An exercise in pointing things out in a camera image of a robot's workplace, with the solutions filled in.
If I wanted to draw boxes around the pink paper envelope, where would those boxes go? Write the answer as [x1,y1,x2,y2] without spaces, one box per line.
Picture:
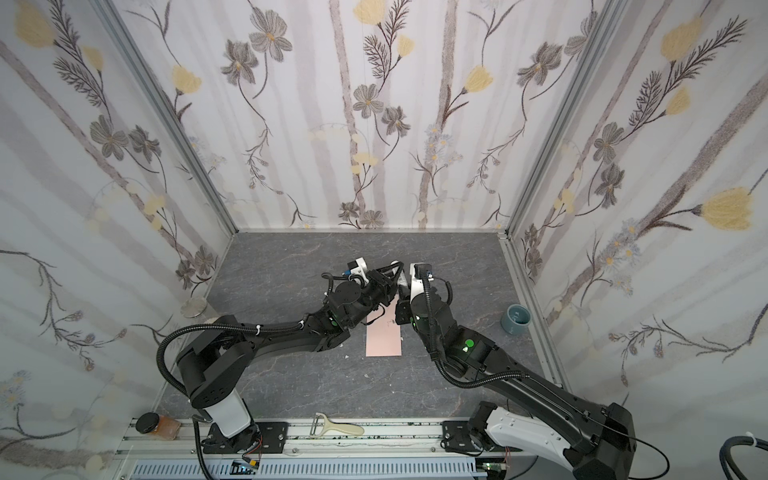
[365,301,402,357]

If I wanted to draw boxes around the white glue stick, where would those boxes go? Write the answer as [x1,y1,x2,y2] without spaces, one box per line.
[390,261,409,289]

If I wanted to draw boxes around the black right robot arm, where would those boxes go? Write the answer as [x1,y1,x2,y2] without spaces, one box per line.
[396,279,650,479]

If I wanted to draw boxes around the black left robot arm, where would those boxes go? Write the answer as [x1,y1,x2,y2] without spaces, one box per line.
[156,260,407,454]

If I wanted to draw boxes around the teal ceramic cup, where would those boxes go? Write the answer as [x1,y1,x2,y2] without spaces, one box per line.
[500,304,532,335]

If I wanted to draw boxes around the cream vegetable peeler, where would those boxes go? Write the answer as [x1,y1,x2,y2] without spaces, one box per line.
[310,412,365,438]

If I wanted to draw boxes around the amber jar with black lid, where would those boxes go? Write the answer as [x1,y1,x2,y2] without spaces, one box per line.
[134,412,181,441]

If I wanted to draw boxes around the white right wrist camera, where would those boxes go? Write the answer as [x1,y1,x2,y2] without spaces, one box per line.
[409,262,432,303]

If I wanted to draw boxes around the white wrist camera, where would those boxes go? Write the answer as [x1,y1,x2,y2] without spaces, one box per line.
[345,257,369,287]
[409,262,432,303]

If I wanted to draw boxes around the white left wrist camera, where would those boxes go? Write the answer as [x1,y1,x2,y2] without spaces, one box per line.
[345,257,369,287]

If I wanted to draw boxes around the aluminium mounting rail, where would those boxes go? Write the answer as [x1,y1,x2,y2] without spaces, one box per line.
[105,405,576,479]

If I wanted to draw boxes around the black corrugated cable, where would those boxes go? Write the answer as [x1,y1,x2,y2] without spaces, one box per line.
[718,434,768,480]

